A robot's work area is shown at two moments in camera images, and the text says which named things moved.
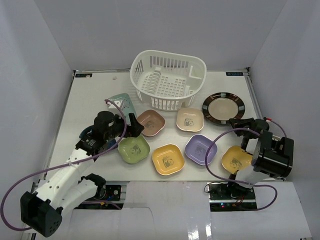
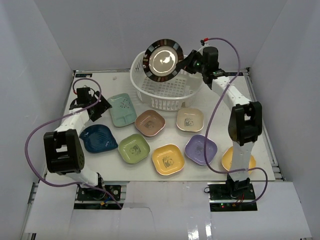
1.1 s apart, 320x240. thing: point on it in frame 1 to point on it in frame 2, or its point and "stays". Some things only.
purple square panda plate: x=196 y=147 stays
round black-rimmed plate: x=221 y=107 to x=160 y=60
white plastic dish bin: x=167 y=81 stays
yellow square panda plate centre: x=168 y=159 stays
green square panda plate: x=134 y=149 stays
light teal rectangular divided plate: x=124 y=101 stays
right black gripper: x=239 y=123 to x=185 y=64
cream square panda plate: x=190 y=119 stays
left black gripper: x=131 y=124 to x=100 y=110
